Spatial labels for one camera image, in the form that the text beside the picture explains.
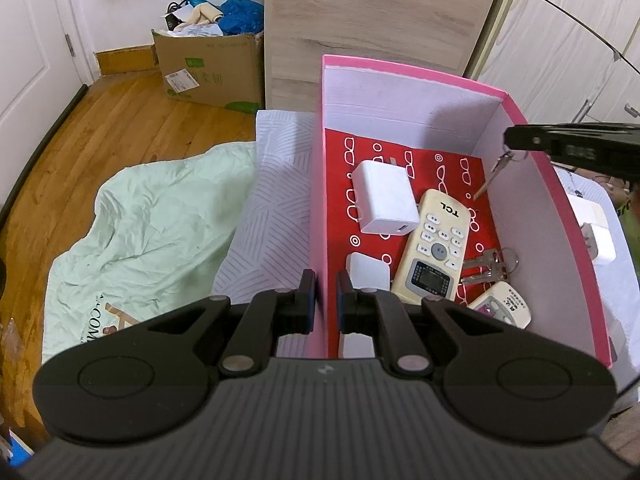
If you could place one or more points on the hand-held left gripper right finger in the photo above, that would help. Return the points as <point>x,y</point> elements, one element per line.
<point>342,305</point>

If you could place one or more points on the silver key bunch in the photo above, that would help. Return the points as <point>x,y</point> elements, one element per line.
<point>487,266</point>

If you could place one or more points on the light wooden wardrobe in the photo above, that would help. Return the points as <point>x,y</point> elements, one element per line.
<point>565,75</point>

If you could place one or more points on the white cube charger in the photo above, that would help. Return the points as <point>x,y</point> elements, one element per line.
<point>382,195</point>

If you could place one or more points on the light green blanket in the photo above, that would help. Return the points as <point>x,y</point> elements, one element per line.
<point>150,210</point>

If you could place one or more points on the blue carton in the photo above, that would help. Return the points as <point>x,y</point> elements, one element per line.
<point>15,447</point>

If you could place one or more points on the wooden baseboard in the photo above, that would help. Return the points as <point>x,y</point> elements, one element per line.
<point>125,60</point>

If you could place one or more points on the white door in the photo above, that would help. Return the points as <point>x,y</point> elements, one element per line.
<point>30,45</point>

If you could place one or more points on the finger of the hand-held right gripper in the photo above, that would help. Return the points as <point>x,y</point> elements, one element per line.
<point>532,138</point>

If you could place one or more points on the green bag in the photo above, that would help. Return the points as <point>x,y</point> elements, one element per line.
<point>631,230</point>

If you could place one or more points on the small white pink remote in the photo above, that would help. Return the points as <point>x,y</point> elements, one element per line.
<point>502,305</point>

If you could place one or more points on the cream remote control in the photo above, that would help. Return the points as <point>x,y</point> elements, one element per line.
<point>435,245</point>

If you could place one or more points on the metal door hinge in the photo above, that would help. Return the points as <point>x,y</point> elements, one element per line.
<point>70,45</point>

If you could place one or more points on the blue plastic bag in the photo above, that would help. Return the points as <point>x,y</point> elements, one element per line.
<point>242,15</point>

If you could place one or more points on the pink cardboard box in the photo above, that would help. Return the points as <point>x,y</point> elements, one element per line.
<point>320,210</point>

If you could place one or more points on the light wooden cabinet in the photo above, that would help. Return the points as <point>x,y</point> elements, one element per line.
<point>370,5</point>

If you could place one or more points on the small white square device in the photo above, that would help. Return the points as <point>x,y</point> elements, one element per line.
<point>367,271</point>

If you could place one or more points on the brown cardboard box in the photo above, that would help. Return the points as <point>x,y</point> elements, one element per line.
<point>215,70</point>

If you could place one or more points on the white plug charger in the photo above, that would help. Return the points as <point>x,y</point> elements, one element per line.
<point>597,232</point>

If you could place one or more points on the black floor strip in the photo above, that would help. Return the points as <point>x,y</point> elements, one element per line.
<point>45,135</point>

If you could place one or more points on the beige cloth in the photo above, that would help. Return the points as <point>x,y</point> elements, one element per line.
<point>202,12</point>

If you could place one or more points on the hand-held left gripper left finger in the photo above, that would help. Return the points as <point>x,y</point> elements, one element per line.
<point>311,305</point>

